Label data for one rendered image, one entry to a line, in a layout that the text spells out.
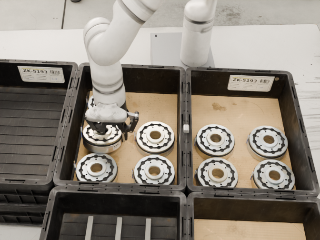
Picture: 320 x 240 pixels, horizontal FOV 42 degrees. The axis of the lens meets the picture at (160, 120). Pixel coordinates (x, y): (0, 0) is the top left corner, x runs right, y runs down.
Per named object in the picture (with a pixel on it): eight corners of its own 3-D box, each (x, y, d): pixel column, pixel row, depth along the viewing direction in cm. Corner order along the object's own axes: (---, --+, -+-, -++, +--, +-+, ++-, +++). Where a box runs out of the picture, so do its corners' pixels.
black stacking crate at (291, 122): (183, 95, 126) (185, 68, 117) (280, 99, 126) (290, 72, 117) (183, 215, 101) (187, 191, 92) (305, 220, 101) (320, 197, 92)
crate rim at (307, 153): (185, 72, 119) (185, 66, 117) (289, 76, 119) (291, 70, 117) (185, 196, 94) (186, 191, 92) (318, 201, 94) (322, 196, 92)
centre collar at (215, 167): (207, 165, 104) (207, 164, 104) (226, 166, 104) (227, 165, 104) (207, 182, 101) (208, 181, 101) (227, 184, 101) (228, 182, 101)
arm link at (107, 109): (85, 122, 93) (82, 103, 89) (93, 86, 100) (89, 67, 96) (126, 123, 93) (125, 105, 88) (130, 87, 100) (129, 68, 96)
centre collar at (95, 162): (89, 159, 105) (88, 158, 104) (108, 162, 104) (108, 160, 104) (84, 175, 101) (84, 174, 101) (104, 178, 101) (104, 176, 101)
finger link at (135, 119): (135, 118, 101) (125, 131, 105) (141, 120, 102) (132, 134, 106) (135, 110, 103) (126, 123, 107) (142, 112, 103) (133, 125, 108)
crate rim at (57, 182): (80, 67, 119) (79, 61, 117) (184, 72, 119) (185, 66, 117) (53, 190, 94) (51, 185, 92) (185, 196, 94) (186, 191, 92)
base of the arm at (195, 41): (176, 50, 140) (180, 7, 127) (203, 46, 142) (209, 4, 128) (183, 68, 134) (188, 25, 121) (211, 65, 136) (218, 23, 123)
